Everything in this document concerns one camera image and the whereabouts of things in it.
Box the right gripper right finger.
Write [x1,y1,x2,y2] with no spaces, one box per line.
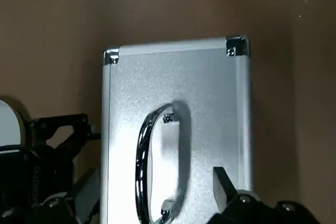
[207,166,323,224]

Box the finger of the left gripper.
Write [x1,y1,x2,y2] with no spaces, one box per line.
[28,113,102,159]

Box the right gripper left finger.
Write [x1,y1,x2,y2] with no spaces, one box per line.
[0,167,101,224]

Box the silver aluminium medical kit case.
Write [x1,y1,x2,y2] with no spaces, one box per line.
[99,34,255,224]

